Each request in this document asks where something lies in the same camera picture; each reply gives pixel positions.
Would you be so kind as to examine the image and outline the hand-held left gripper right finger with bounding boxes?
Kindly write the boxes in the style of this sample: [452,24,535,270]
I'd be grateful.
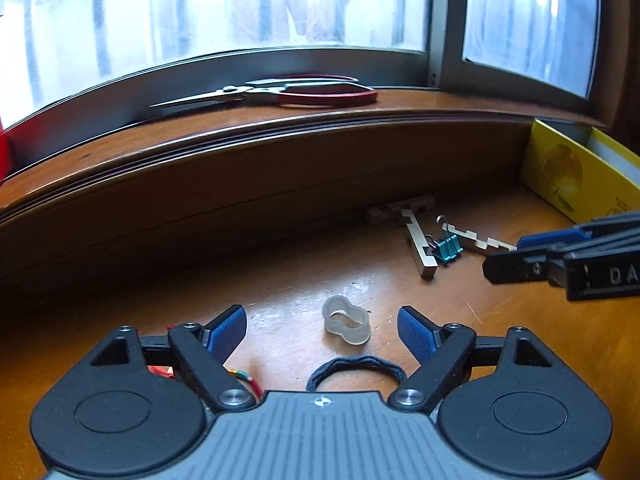
[389,305,568,411]

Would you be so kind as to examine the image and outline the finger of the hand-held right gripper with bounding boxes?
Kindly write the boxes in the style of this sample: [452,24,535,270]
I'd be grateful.
[482,246,551,286]
[517,211,640,251]

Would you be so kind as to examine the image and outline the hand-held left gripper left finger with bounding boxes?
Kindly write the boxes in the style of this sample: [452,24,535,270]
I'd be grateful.
[75,304,255,412]

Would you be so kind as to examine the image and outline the notched wooden puzzle bar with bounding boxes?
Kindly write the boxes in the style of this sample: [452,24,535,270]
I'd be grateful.
[400,210,437,280]
[387,199,435,214]
[447,225,518,252]

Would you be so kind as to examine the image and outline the translucent silicone ring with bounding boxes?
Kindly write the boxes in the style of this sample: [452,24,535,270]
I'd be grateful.
[321,296,372,347]

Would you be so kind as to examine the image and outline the teal binder clip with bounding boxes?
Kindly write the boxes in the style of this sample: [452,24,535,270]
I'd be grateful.
[422,215,464,266]

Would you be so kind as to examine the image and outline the yellow cardboard box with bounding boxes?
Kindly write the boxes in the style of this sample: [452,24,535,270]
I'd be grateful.
[518,119,640,225]

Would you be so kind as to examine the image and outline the short wooden puzzle block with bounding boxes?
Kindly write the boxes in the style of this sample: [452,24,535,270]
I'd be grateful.
[367,206,401,226]

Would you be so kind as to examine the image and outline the wooden window sill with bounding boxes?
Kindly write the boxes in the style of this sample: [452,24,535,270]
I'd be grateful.
[0,85,613,226]

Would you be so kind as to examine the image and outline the red object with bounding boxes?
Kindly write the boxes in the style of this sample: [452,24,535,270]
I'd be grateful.
[0,120,13,186]

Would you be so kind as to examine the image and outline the multicoloured braided cord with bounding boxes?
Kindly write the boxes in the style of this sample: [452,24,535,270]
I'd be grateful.
[227,369,263,402]

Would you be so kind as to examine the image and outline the dark blue hair tie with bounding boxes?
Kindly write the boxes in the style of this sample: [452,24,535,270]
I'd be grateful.
[306,355,408,393]

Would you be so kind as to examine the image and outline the silver window frame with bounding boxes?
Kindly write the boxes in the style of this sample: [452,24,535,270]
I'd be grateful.
[0,0,617,133]

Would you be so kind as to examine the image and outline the red-handled scissors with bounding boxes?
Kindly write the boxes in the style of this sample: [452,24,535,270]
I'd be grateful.
[148,75,378,109]

